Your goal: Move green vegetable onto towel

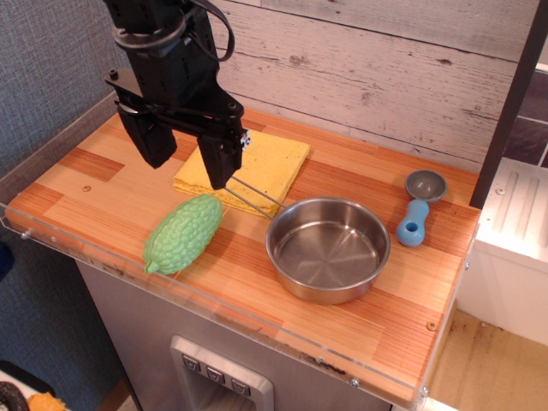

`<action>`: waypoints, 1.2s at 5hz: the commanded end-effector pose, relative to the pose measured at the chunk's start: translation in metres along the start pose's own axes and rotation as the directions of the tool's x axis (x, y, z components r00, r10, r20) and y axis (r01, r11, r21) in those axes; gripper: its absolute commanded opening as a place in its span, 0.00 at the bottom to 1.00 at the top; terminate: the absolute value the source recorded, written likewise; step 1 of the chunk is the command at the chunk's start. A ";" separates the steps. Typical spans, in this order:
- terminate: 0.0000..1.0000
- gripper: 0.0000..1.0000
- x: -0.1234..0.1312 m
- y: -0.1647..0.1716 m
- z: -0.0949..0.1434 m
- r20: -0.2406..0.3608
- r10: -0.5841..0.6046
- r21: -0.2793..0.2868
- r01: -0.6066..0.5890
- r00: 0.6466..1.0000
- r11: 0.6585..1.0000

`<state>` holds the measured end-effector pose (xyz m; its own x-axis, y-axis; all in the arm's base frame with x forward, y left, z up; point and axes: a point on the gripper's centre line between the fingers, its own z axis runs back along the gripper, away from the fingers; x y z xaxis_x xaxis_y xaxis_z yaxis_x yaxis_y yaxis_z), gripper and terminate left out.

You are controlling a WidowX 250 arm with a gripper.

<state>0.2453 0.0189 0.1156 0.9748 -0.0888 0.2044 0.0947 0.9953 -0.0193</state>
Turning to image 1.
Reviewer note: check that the blue grey toy scoop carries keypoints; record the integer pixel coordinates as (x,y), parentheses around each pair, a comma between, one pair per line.
(424,187)

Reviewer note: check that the yellow toy at corner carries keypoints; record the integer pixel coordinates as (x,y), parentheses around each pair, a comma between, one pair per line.
(45,402)

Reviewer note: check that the small steel pan with handle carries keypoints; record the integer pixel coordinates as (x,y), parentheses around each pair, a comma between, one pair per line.
(325,250)

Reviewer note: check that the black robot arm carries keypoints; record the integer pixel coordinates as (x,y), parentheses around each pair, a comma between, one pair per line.
(172,84)

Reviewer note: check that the green bumpy toy zucchini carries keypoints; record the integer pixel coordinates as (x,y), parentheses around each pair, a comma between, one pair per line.
(183,235)

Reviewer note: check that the yellow folded cloth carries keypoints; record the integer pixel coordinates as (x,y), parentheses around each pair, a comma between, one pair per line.
(270,165)

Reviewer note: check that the grey toy fridge dispenser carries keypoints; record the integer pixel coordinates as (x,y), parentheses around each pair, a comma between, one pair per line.
(209,381)

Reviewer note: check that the dark vertical post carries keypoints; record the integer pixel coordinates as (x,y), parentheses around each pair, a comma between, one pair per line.
(517,92)

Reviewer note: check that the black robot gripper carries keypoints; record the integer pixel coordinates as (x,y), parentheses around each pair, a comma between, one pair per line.
(171,85)

